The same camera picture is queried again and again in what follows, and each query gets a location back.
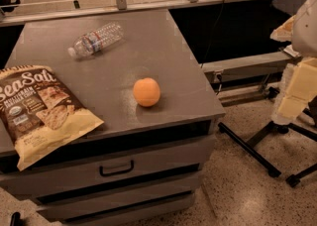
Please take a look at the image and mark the grey metal side bench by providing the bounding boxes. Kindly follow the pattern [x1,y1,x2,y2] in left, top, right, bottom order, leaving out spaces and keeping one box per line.
[201,51,301,89]

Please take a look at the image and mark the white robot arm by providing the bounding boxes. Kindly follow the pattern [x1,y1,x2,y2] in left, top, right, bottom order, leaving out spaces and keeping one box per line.
[270,0,317,125]

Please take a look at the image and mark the grey drawer cabinet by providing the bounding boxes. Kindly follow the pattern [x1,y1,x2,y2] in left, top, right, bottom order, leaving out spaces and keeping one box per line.
[1,10,224,226]

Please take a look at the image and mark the clear plastic water bottle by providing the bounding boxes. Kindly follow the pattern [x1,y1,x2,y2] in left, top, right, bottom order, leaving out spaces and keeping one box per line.
[67,22,124,58]

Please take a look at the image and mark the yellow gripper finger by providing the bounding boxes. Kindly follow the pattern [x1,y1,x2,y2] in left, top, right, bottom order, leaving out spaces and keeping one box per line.
[271,57,317,125]
[270,16,294,42]

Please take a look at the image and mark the black drawer handle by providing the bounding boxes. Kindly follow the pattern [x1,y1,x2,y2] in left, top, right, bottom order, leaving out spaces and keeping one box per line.
[99,160,135,177]

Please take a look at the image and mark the orange fruit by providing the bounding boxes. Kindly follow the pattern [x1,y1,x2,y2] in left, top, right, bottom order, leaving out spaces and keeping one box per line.
[133,78,160,107]

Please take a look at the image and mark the small white box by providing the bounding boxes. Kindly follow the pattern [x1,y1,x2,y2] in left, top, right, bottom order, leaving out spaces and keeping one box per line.
[283,45,300,57]

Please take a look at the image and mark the black stand legs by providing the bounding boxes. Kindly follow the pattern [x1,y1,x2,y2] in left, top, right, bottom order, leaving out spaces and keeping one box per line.
[217,95,317,188]

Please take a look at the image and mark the sea salt chips bag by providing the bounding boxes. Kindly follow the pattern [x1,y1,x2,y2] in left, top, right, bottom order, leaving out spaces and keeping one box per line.
[0,65,103,170]

